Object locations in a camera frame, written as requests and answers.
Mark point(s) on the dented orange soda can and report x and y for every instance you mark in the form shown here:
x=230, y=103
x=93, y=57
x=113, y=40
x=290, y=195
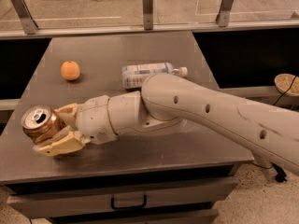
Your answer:
x=41, y=123

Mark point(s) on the grey drawer cabinet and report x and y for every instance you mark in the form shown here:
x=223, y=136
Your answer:
x=182, y=174

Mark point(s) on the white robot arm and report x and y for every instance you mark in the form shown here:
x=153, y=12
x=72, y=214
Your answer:
x=163, y=103

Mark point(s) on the middle metal railing bracket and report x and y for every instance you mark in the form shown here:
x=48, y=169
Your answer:
x=147, y=6

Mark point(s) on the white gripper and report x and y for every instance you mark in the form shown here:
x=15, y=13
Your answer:
x=92, y=118

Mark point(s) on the metal railing bracket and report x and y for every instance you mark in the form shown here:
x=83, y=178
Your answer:
x=28, y=24
x=223, y=16
x=147, y=6

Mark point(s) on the black metal stand leg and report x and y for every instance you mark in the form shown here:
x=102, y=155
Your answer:
x=281, y=175

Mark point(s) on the black drawer handle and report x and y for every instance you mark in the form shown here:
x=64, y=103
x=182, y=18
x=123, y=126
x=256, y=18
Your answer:
x=129, y=204

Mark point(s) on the right metal railing bracket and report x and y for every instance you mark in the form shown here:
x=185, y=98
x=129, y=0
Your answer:
x=223, y=16

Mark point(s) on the clear plastic water bottle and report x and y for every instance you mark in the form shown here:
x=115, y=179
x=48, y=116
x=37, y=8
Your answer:
x=134, y=75

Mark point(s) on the left metal railing bracket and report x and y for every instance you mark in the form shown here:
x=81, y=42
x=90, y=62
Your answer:
x=28, y=24

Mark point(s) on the orange fruit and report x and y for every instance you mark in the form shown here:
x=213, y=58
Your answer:
x=70, y=70

